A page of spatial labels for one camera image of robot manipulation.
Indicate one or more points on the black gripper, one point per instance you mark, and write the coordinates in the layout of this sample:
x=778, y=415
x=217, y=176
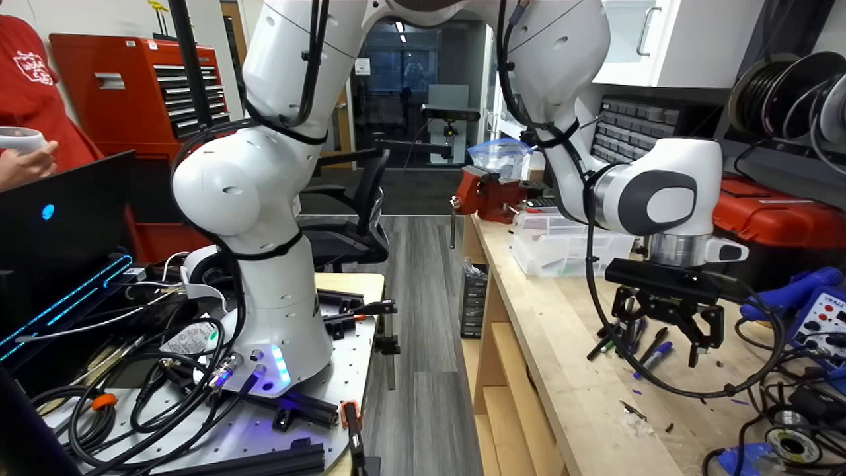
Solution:
x=685, y=296

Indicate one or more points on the blue cap marker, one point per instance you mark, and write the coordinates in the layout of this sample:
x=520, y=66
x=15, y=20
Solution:
x=653, y=360

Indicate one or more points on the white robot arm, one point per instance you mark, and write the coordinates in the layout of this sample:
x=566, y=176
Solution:
x=245, y=185

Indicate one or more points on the clear plastic box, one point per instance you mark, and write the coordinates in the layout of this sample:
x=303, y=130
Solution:
x=548, y=243

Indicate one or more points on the person's hand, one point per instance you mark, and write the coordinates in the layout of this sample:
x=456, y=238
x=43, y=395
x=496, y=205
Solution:
x=26, y=168

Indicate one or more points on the red toolbox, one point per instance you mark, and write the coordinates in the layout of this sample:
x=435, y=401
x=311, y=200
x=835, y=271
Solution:
x=770, y=217

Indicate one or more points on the blue soldering station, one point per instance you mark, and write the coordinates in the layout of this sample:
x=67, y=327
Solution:
x=812, y=309

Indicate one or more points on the black office chair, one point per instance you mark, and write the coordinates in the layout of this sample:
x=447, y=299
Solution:
x=359, y=238

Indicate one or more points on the red tool chest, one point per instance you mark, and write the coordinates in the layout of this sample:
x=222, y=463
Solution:
x=127, y=90

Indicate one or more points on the black laptop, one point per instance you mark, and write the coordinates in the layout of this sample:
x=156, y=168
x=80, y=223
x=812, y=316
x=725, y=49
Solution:
x=57, y=235

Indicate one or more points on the wall parts drawer cabinet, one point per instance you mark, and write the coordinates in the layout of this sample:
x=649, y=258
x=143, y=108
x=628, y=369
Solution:
x=628, y=130

